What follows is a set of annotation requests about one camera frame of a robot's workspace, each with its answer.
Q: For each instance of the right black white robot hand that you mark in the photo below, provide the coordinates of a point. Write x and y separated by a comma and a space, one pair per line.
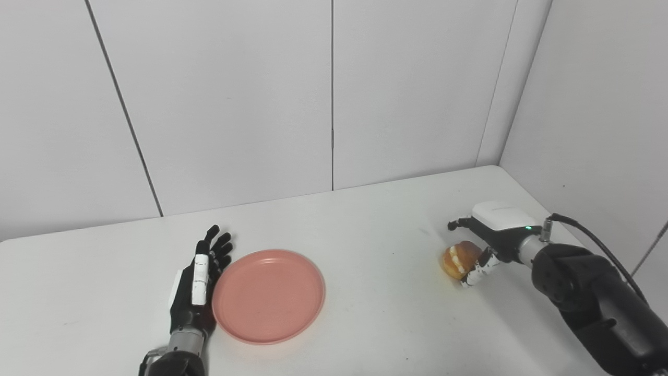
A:
496, 235

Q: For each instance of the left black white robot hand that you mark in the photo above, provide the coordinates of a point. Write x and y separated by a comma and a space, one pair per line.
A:
195, 287

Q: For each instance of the cream puff pastry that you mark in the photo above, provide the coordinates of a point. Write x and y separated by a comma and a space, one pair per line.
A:
459, 259

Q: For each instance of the pink round plate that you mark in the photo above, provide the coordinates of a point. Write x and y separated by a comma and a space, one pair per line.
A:
269, 296

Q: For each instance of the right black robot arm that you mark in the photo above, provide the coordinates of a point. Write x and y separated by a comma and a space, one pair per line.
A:
595, 303

